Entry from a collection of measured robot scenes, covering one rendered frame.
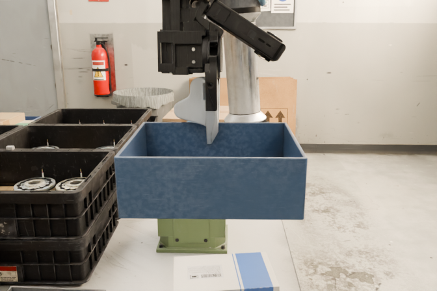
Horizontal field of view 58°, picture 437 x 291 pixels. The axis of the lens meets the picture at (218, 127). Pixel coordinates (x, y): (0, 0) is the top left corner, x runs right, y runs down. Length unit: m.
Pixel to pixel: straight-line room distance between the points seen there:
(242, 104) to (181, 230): 0.36
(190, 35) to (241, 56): 0.51
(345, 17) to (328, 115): 0.97
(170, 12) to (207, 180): 0.24
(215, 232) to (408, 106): 3.58
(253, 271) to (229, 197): 0.43
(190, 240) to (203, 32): 0.65
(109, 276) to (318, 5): 3.45
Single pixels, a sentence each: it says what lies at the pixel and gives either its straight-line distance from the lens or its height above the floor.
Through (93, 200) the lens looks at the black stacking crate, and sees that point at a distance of 0.98.
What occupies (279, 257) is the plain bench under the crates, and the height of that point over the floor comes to 0.70.
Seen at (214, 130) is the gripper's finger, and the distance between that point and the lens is 0.53.
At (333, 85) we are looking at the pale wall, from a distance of 4.13.
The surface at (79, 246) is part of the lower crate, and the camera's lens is 0.93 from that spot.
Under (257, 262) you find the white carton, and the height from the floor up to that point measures 0.79.
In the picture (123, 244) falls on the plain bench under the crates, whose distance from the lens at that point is 1.13.
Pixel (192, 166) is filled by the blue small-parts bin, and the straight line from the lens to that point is 0.41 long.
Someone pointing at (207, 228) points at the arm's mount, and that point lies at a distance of 1.03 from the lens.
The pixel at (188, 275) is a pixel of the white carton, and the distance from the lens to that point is 0.83.
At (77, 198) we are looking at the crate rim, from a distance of 0.89.
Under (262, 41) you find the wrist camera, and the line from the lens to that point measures 0.52.
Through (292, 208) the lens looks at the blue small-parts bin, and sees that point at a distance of 0.43.
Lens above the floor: 1.26
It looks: 14 degrees down
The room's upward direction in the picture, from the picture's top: straight up
